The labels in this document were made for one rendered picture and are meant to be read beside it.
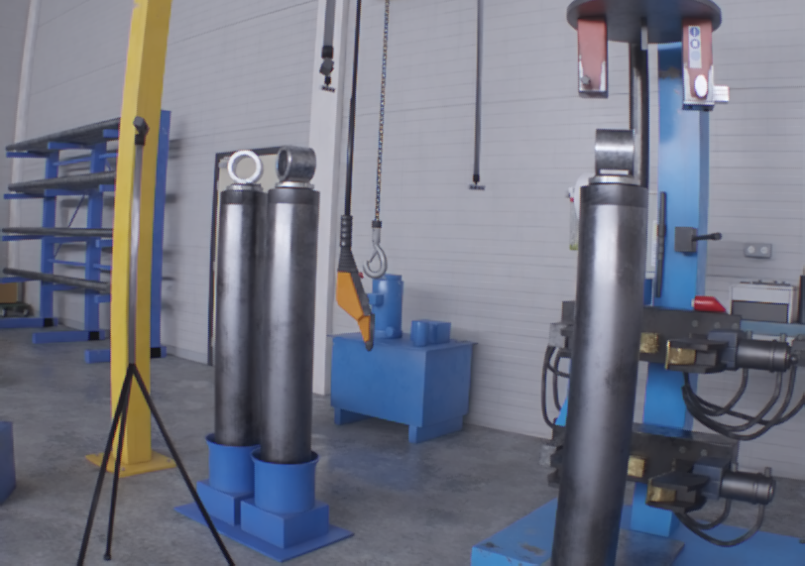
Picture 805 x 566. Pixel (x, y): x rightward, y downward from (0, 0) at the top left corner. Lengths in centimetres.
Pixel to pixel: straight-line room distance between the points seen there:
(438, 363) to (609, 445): 262
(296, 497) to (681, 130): 215
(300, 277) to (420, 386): 193
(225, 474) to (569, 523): 158
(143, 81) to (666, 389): 297
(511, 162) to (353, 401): 199
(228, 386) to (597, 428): 164
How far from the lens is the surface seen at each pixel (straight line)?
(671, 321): 269
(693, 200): 290
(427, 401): 464
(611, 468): 222
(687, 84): 257
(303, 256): 284
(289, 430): 293
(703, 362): 240
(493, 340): 512
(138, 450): 404
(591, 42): 262
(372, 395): 485
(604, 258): 212
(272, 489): 298
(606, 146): 218
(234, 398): 314
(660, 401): 297
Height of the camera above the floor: 125
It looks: 2 degrees down
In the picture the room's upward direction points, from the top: 3 degrees clockwise
